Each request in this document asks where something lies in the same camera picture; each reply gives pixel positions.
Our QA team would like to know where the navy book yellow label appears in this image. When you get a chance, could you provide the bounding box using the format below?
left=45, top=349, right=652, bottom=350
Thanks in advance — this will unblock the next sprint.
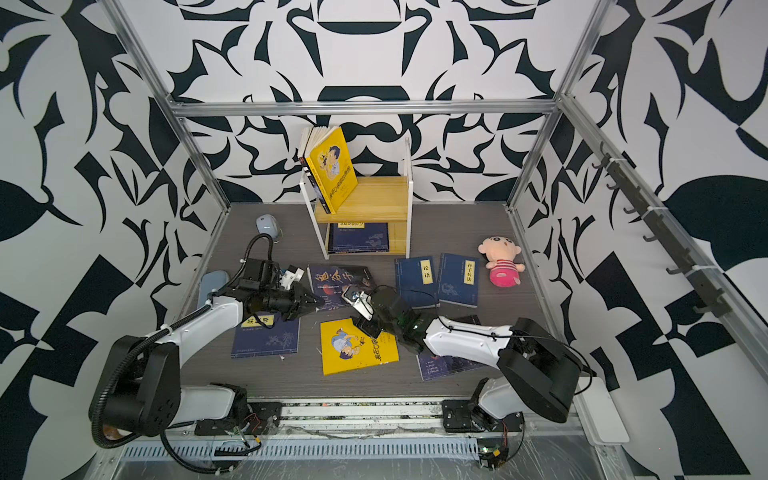
left=328, top=223, right=390, bottom=254

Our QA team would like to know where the yellow cartoon book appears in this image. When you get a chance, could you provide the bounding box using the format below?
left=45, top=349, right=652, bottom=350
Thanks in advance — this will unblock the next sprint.
left=309, top=126, right=358, bottom=215
left=320, top=318, right=399, bottom=376

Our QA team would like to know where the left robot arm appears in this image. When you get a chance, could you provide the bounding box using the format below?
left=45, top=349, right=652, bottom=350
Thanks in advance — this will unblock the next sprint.
left=88, top=233, right=325, bottom=477

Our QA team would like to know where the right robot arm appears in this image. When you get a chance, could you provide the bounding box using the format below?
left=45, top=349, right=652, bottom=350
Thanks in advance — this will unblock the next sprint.
left=342, top=286, right=592, bottom=432

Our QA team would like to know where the navy book vertical label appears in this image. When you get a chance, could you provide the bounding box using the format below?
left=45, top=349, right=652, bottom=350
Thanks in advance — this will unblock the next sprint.
left=395, top=256, right=439, bottom=310

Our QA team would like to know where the light blue alarm clock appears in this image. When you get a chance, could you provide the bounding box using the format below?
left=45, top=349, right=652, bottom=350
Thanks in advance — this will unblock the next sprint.
left=256, top=214, right=283, bottom=243

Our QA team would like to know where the white wooden book shelf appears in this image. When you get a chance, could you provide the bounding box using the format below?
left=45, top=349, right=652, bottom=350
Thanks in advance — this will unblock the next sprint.
left=299, top=132, right=414, bottom=260

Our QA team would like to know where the plush doll pink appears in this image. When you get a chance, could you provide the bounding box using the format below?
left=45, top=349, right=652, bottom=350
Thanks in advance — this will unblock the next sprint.
left=478, top=236, right=525, bottom=288

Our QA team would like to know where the black barcode book on shelf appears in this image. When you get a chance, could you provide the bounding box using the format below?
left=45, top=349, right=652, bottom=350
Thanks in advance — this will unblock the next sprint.
left=297, top=126, right=331, bottom=214

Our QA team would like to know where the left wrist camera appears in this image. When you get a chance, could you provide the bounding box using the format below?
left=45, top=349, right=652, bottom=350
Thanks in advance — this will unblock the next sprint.
left=280, top=265, right=305, bottom=290

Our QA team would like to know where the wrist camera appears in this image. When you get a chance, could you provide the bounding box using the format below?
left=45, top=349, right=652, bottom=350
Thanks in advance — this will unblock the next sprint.
left=342, top=285, right=374, bottom=321
left=280, top=265, right=305, bottom=290

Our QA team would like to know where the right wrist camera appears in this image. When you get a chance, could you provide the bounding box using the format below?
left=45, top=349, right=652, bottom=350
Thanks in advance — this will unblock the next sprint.
left=342, top=285, right=374, bottom=321

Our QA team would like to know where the wall hook rail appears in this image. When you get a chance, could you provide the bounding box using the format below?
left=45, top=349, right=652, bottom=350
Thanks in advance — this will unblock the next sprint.
left=592, top=141, right=733, bottom=318

